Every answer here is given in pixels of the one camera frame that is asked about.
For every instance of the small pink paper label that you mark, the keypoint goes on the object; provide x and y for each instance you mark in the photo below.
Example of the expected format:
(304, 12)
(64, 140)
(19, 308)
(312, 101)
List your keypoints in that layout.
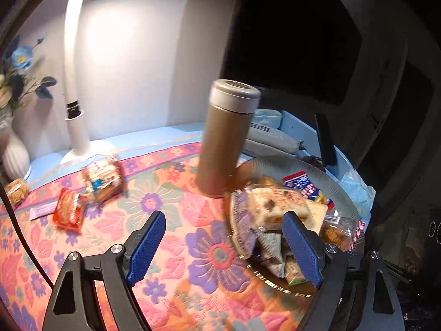
(43, 211)

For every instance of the pale blue plastic bag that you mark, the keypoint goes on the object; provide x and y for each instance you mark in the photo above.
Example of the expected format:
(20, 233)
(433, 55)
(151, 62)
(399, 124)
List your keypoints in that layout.
(358, 188)

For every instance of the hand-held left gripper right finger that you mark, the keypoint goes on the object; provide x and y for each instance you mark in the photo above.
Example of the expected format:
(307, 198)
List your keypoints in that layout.
(301, 246)

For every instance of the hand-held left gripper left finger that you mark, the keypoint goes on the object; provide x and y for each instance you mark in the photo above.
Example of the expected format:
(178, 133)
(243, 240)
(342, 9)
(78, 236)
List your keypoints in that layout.
(146, 244)

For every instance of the clear ribbed glass plate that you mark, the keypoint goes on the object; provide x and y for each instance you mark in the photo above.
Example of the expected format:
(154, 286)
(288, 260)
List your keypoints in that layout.
(268, 169)

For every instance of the small yellow cake packet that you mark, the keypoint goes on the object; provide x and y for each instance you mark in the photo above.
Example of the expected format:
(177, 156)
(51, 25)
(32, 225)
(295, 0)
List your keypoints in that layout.
(339, 232)

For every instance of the green label snack packet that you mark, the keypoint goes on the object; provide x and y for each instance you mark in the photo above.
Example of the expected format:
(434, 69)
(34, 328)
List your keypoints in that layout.
(296, 270)

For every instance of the floral woven tablecloth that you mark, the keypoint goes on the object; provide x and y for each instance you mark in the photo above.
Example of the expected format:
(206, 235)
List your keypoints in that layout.
(179, 241)

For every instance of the red orange snack packet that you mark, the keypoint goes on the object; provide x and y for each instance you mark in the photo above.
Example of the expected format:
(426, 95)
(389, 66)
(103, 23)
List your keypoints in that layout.
(69, 210)

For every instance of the white desk lamp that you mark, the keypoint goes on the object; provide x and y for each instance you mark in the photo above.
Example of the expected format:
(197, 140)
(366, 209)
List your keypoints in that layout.
(77, 127)

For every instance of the clear packet of toasted bread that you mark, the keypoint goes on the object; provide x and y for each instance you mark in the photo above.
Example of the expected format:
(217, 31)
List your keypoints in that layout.
(275, 203)

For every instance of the grey zip pouch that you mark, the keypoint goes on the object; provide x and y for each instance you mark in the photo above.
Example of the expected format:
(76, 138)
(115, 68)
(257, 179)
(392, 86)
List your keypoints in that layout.
(268, 141)

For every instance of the brown cake packet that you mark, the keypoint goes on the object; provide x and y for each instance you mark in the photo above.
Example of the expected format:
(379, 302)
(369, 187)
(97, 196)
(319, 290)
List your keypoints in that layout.
(103, 179)

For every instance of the purple and white snack bag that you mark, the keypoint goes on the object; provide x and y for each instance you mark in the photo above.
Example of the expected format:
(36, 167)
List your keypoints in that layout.
(244, 224)

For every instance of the artificial flower bouquet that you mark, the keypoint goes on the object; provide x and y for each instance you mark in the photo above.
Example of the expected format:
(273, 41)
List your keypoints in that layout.
(19, 62)

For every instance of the gold thermos bottle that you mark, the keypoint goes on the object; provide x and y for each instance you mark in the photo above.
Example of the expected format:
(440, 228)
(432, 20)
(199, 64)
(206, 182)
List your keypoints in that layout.
(224, 141)

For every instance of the blue snack packet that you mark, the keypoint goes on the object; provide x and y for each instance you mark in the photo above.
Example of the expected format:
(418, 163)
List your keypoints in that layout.
(308, 186)

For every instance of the clear packet of cookies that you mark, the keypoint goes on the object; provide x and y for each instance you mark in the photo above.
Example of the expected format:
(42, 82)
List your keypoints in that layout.
(17, 193)

